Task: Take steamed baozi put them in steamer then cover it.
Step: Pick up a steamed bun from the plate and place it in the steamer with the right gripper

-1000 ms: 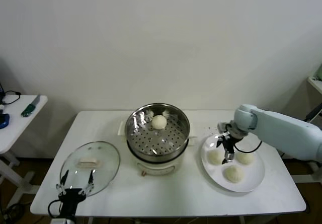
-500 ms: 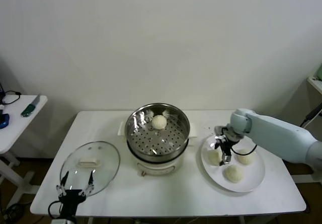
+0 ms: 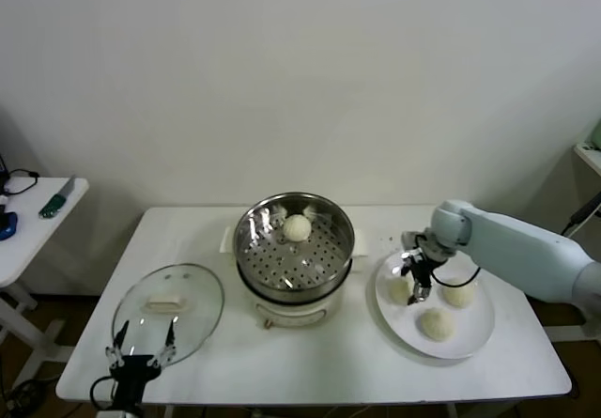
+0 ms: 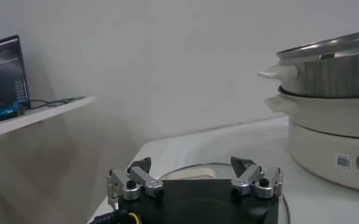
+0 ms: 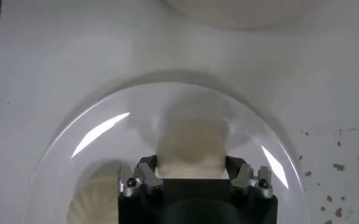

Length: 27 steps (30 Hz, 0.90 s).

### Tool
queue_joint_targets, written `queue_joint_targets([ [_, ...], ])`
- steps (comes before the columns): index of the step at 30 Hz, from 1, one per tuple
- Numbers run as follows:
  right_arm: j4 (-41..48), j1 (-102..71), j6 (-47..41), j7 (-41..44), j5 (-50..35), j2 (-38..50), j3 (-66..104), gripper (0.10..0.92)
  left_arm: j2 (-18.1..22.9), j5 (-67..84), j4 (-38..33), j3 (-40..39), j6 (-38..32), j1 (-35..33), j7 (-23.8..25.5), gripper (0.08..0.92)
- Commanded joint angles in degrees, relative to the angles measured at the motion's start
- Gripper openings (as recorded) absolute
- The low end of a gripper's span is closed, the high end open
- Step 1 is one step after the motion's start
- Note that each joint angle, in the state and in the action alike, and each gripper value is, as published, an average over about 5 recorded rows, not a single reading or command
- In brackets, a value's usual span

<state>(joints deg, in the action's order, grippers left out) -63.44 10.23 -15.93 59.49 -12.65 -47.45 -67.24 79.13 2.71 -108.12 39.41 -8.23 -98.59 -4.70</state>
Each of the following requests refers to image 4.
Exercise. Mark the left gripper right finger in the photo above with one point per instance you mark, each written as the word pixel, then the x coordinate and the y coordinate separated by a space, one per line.
pixel 249 176

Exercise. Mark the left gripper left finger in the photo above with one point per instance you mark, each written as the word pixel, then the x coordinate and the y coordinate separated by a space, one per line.
pixel 142 178

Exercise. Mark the perforated steel steamer basket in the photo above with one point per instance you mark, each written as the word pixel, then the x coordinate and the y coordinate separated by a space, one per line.
pixel 334 76

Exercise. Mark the cream electric cooker pot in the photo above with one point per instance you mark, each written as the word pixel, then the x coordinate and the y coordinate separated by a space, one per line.
pixel 325 146

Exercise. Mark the white side table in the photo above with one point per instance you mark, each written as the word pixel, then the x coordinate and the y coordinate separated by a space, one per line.
pixel 30 118

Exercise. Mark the blue plastic gadget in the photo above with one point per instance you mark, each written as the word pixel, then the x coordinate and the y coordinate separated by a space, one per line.
pixel 4 113

